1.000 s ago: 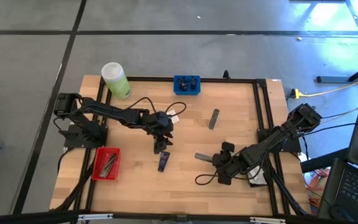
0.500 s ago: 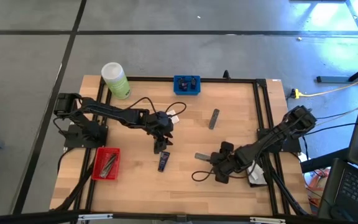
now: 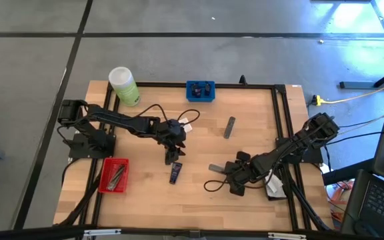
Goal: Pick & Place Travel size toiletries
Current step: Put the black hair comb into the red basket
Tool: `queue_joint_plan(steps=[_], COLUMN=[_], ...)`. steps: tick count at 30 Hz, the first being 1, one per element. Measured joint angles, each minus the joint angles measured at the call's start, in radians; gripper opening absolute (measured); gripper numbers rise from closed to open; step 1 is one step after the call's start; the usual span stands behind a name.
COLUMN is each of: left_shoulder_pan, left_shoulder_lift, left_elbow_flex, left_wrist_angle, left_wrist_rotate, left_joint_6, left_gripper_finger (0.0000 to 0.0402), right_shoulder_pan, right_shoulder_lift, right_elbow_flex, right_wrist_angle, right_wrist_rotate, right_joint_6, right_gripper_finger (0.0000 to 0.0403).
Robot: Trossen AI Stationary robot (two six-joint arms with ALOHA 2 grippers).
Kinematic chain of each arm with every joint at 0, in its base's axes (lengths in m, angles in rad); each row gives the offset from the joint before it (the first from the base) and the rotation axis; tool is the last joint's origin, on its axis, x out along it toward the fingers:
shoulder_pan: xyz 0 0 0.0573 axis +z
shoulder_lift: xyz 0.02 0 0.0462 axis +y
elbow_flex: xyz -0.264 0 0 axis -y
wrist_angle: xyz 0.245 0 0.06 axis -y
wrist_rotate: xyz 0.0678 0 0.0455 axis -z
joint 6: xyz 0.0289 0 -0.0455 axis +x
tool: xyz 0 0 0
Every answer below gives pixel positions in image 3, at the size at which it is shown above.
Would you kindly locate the dark blue squeeze tube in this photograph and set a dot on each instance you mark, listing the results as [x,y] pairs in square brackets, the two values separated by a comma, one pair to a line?
[175,172]

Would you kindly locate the black overhead beam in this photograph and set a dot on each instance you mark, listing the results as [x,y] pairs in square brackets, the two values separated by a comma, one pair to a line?
[28,234]

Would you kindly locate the black plastic basket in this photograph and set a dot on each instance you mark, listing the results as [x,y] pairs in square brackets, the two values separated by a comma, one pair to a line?
[277,197]

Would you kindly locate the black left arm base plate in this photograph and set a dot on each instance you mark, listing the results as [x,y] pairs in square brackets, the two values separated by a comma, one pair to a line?
[78,153]

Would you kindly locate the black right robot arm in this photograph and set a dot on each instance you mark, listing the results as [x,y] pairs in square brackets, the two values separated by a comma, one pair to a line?
[288,150]

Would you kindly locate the blue plastic basket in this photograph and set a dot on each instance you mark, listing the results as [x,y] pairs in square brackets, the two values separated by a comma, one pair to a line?
[200,99]

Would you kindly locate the black clamp knob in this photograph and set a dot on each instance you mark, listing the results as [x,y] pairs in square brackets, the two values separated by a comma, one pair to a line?
[243,80]

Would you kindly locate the black aluminium table frame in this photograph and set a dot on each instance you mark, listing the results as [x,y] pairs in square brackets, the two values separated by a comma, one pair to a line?
[245,86]

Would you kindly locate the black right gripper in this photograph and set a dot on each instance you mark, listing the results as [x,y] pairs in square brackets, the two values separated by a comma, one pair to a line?
[248,171]

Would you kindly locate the green disinfecting wipes canister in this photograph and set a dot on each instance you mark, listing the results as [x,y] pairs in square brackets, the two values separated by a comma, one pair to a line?
[125,88]

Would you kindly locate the dark grey strip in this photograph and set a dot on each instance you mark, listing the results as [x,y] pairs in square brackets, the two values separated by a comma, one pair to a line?
[229,127]
[116,178]
[215,168]

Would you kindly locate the black support bar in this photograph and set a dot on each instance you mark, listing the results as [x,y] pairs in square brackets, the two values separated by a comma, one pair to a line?
[348,171]

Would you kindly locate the small black bottle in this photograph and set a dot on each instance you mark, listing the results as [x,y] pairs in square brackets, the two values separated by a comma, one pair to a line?
[207,88]

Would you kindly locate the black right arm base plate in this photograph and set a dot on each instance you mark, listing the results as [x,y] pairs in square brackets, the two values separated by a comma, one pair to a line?
[313,157]

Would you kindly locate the black desk leg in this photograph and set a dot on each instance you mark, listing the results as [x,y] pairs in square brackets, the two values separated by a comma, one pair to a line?
[355,85]

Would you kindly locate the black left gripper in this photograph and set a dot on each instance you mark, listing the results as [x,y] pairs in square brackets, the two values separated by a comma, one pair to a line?
[173,133]

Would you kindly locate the red plastic basket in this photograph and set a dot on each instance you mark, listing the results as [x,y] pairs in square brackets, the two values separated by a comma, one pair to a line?
[103,166]

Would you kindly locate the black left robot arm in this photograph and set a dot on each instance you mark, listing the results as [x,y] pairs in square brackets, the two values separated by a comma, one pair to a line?
[118,118]

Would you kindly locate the white square packet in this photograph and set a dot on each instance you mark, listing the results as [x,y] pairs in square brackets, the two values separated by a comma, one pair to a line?
[275,185]
[188,128]

